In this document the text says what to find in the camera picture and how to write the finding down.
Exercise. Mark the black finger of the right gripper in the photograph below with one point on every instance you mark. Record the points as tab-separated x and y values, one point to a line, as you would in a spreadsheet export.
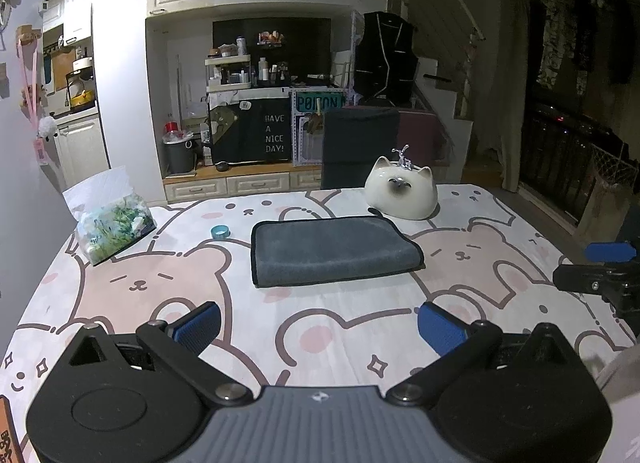
612	273

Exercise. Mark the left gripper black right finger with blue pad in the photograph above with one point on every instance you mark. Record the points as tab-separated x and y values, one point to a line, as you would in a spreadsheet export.
506	397

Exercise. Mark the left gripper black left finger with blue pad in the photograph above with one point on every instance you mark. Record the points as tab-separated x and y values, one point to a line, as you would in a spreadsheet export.
139	397

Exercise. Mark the grey towel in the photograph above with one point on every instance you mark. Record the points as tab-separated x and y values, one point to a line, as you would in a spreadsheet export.
305	252

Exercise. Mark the cartoon bear tablecloth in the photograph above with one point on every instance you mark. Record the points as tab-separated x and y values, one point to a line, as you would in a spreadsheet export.
483	261

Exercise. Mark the blue tape roll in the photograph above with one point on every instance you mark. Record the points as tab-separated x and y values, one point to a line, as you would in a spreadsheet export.
220	232

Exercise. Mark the floral tissue pack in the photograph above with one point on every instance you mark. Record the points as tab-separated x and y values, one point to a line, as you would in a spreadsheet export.
110	215

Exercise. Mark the white drawer cabinet bench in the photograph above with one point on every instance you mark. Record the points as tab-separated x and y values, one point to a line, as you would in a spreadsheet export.
206	182

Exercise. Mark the white cat-shaped ceramic bowl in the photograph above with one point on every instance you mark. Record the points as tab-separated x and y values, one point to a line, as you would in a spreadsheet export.
406	193

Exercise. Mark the silver ornament behind cat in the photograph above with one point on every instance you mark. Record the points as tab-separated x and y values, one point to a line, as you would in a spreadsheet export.
402	160

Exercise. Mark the dark grey trash bin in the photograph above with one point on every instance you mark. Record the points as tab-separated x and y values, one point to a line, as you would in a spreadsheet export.
180	154

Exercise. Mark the white kitchen cabinet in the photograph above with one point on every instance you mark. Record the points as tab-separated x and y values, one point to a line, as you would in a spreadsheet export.
81	150

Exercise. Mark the dark upholstered chair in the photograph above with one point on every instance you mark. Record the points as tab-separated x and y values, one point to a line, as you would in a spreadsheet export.
353	139

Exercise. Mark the black have a nice day cloth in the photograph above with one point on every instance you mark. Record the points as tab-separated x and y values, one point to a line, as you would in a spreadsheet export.
252	131

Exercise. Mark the black hanging jacket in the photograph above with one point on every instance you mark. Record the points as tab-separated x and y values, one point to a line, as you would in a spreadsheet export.
385	63

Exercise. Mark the poison sign pegboard crate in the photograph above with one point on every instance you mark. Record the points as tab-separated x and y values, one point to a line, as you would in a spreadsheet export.
308	106

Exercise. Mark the white two-tier shelf rack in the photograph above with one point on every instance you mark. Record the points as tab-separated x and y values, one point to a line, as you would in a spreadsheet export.
227	74

